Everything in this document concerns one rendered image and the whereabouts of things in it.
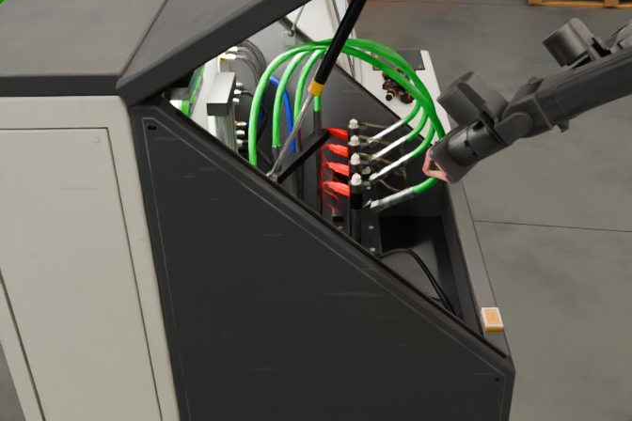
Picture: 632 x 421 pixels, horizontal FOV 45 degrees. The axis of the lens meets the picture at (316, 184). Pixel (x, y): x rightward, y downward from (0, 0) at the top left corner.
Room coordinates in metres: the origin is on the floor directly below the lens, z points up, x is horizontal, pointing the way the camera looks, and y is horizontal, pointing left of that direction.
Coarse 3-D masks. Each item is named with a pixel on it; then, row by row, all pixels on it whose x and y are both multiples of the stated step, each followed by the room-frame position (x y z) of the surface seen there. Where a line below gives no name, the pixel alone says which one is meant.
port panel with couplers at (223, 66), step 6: (234, 48) 1.53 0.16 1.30; (222, 54) 1.49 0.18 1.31; (228, 54) 1.53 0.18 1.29; (222, 60) 1.48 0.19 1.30; (228, 60) 1.48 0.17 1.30; (234, 60) 1.49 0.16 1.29; (222, 66) 1.50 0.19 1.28; (228, 66) 1.58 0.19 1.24; (240, 84) 1.57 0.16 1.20; (240, 90) 1.53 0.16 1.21; (234, 96) 1.53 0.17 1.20; (234, 102) 1.48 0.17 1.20; (240, 126) 1.57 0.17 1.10; (240, 132) 1.53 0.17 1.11; (240, 144) 1.48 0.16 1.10
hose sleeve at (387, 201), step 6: (414, 186) 1.15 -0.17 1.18; (402, 192) 1.16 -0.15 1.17; (408, 192) 1.15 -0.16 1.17; (414, 192) 1.14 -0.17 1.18; (384, 198) 1.17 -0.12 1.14; (390, 198) 1.16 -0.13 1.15; (396, 198) 1.15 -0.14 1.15; (402, 198) 1.15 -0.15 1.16; (408, 198) 1.15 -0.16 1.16; (378, 204) 1.17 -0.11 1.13; (384, 204) 1.16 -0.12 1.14; (390, 204) 1.16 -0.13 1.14
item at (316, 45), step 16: (304, 48) 1.23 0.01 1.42; (320, 48) 1.22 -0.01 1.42; (352, 48) 1.20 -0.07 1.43; (272, 64) 1.26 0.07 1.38; (384, 64) 1.17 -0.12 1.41; (400, 80) 1.16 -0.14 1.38; (256, 96) 1.27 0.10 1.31; (416, 96) 1.14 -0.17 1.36; (256, 112) 1.27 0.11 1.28; (432, 112) 1.13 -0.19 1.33; (256, 128) 1.28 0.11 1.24; (256, 160) 1.28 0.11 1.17; (416, 192) 1.14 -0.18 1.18
